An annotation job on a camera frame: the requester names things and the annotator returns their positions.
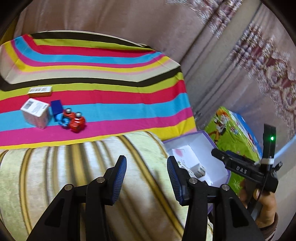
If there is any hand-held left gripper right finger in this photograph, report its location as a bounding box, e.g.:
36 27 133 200
167 156 264 241

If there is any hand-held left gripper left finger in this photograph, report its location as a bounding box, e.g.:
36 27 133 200
26 155 127 241

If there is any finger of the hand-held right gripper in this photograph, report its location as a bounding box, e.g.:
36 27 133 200
225 150 244 159
211 148 230 164

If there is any white purple-edged storage box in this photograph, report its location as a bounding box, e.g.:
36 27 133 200
163 130 232 215

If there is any person's right forearm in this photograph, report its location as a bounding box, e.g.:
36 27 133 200
258 212 282 241

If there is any person's right hand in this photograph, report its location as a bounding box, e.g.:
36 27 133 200
238 179 278 229

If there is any green cartoon box lid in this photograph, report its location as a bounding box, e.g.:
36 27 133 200
204 106 267 205

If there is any white printed text box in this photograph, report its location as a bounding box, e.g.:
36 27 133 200
181 162 207 180

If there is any white box with pink mark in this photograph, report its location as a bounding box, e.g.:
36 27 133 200
171 145 201 172

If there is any red bottle silver cap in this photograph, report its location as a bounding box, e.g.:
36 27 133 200
69 112 86 133
61 108 76 129

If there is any beige striped sofa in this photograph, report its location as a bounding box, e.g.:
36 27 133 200
0 131 215 241

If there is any small blue box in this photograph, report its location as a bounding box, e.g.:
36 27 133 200
50 100 63 122

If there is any colourful striped cloth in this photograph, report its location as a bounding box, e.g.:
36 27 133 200
0 31 197 149

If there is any white barcode box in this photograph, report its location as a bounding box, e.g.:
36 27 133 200
20 98 52 129

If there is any flat white orange box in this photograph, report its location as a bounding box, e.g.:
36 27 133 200
27 86 53 97

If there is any black cable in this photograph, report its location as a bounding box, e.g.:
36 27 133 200
254 176 267 200

